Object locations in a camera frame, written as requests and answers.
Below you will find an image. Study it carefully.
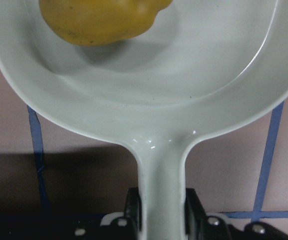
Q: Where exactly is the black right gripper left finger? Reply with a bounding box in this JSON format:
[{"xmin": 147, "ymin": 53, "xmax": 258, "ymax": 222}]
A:
[{"xmin": 124, "ymin": 187, "xmax": 142, "ymax": 240}]

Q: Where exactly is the pale green dustpan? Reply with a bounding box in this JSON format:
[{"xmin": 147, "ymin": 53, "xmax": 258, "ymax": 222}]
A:
[{"xmin": 0, "ymin": 0, "xmax": 288, "ymax": 240}]

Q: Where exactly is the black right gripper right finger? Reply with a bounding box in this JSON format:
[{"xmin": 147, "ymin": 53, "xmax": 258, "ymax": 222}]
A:
[{"xmin": 185, "ymin": 188, "xmax": 230, "ymax": 240}]

